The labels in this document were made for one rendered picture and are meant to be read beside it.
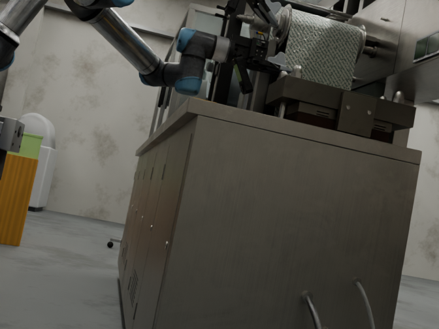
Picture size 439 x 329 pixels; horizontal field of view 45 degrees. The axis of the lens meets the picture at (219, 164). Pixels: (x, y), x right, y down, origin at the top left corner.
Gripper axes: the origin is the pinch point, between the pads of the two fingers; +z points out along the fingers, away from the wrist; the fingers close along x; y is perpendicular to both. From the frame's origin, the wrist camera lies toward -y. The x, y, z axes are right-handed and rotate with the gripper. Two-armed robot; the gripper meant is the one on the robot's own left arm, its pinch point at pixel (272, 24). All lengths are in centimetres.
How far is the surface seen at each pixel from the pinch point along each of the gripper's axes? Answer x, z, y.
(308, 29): -4.4, 8.3, 6.9
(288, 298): -30, 59, -54
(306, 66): -4.4, 17.1, -1.1
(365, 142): -30, 41, -12
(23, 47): 709, -236, -43
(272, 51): 2.9, 6.8, -4.4
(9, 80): 710, -207, -92
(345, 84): -4.3, 29.3, 6.1
